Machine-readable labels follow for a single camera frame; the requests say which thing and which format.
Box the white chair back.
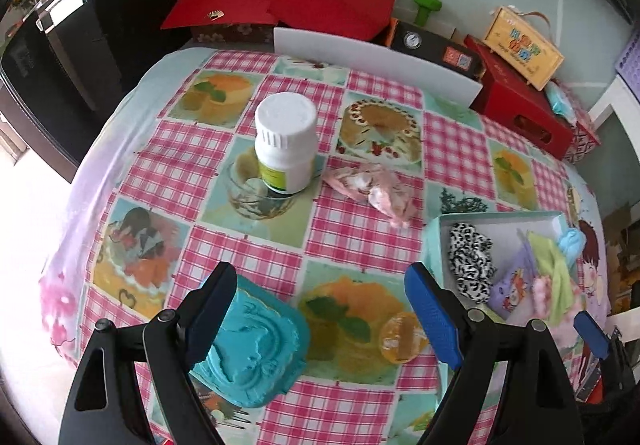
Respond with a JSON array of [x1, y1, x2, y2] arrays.
[[273, 27, 483, 108]]

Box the black cabinet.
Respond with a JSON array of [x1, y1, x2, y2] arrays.
[[0, 0, 193, 183]]

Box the orange jelly cup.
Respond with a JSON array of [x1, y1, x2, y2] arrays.
[[378, 312, 433, 366]]

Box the pink fluffy towel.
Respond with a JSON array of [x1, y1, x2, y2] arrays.
[[531, 274, 586, 341]]

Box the purple cartoon pouch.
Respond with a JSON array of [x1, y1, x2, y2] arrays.
[[487, 231, 543, 316]]

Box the blue face mask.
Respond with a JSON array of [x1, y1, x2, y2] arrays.
[[555, 227, 587, 271]]

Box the purple file basket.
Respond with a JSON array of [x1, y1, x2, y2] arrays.
[[615, 32, 640, 100]]

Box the cardboard boxes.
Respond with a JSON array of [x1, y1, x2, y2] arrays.
[[602, 202, 640, 316]]

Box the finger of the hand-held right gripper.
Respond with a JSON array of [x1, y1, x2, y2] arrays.
[[574, 311, 611, 360]]

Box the pink mesh hair net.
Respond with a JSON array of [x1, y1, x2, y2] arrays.
[[322, 164, 416, 228]]

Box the dark floral box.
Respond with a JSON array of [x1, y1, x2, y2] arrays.
[[190, 22, 276, 44]]

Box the leopard print scrunchie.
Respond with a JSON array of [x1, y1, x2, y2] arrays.
[[446, 222, 498, 301]]

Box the teal-rimmed white tray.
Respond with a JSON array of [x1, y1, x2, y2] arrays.
[[422, 211, 603, 356]]

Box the black box with gauge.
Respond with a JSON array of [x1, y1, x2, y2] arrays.
[[389, 19, 487, 80]]

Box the yellow box with handle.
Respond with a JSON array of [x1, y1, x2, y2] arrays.
[[484, 5, 565, 90]]

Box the red gift box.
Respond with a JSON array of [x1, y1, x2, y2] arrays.
[[464, 36, 575, 160]]

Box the red patterned box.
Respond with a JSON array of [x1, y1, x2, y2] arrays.
[[565, 102, 602, 166]]

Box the pink checked printed tablecloth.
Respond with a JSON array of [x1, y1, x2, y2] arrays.
[[37, 47, 613, 445]]

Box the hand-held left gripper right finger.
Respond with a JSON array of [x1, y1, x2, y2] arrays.
[[404, 262, 586, 445]]

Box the blue wet wipes packet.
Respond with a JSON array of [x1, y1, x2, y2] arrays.
[[545, 82, 574, 119]]

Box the white plastic bottle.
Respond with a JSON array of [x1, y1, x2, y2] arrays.
[[254, 92, 318, 196]]

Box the white desk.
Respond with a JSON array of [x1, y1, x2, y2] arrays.
[[587, 75, 640, 142]]

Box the green dumbbell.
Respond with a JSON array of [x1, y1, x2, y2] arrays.
[[413, 0, 441, 26]]

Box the light green cloth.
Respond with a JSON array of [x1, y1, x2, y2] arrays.
[[527, 231, 576, 326]]

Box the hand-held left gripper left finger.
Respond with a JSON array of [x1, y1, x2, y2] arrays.
[[59, 261, 238, 445]]

